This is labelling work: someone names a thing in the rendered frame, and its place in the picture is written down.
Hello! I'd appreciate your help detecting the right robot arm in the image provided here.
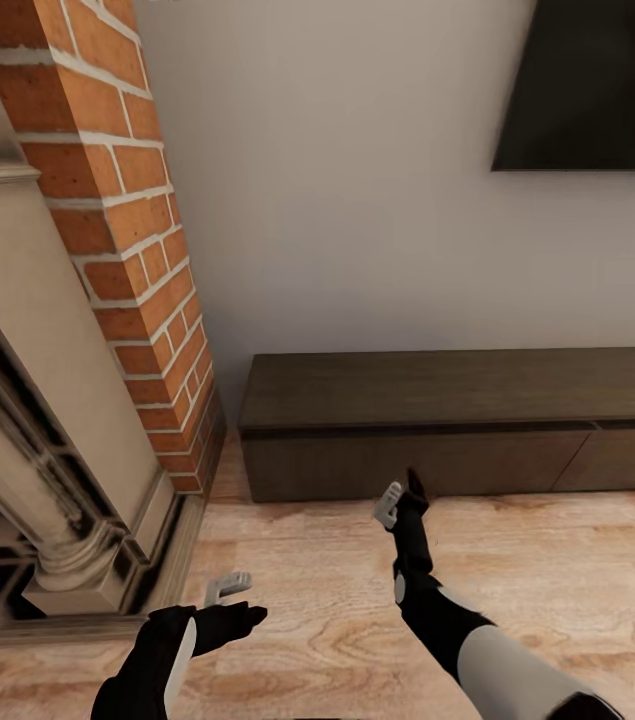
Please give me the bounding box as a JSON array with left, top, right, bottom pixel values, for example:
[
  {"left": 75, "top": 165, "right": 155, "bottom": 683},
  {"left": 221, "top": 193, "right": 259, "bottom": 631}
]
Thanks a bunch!
[{"left": 372, "top": 467, "right": 630, "bottom": 720}]

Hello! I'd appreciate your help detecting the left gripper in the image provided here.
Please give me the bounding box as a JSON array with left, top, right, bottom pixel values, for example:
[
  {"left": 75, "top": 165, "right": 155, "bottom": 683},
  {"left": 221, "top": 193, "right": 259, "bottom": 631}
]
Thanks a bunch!
[{"left": 204, "top": 601, "right": 268, "bottom": 653}]

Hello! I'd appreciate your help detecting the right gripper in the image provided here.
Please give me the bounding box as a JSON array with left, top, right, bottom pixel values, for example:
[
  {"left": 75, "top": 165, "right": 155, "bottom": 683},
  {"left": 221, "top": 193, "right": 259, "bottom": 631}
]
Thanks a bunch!
[{"left": 386, "top": 467, "right": 429, "bottom": 544}]

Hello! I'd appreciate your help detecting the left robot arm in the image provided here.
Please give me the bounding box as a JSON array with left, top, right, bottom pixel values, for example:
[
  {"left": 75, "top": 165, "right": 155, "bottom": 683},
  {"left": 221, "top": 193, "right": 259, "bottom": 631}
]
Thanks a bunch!
[{"left": 90, "top": 571, "right": 268, "bottom": 720}]

